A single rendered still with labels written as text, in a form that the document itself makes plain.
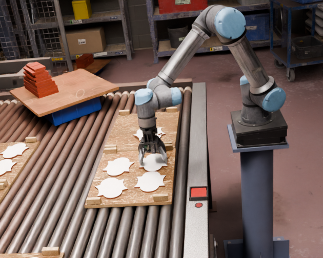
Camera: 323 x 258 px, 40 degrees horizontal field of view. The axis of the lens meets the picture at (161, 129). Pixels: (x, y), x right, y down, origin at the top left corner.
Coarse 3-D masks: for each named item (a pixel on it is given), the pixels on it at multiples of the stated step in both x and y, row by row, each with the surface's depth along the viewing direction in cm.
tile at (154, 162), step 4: (148, 156) 201; (152, 156) 200; (156, 156) 200; (160, 156) 199; (144, 160) 198; (148, 160) 197; (152, 160) 197; (156, 160) 197; (160, 160) 196; (144, 164) 195; (148, 164) 194; (152, 164) 194; (156, 164) 193; (160, 164) 193; (164, 164) 193; (148, 168) 191; (152, 168) 191; (156, 168) 190; (160, 168) 191
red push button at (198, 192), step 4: (192, 188) 177; (196, 188) 177; (200, 188) 176; (204, 188) 176; (192, 192) 174; (196, 192) 174; (200, 192) 174; (204, 192) 174; (192, 196) 172; (196, 196) 172; (200, 196) 172
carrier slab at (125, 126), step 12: (120, 120) 240; (132, 120) 238; (156, 120) 235; (168, 120) 233; (120, 132) 227; (132, 132) 226; (168, 132) 221; (108, 144) 217; (120, 144) 215; (132, 144) 214
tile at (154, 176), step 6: (144, 174) 188; (150, 174) 187; (156, 174) 186; (138, 180) 184; (144, 180) 183; (150, 180) 183; (156, 180) 182; (162, 180) 182; (138, 186) 180; (144, 186) 179; (150, 186) 179; (156, 186) 178; (162, 186) 179; (150, 192) 176
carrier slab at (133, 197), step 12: (108, 156) 206; (120, 156) 205; (132, 156) 204; (144, 156) 203; (168, 156) 200; (132, 168) 194; (144, 168) 193; (168, 168) 191; (96, 180) 189; (132, 180) 186; (168, 180) 183; (96, 192) 181; (132, 192) 178; (144, 192) 177; (156, 192) 176; (168, 192) 175; (96, 204) 174; (108, 204) 173; (120, 204) 172; (132, 204) 172; (144, 204) 172; (156, 204) 171; (168, 204) 171
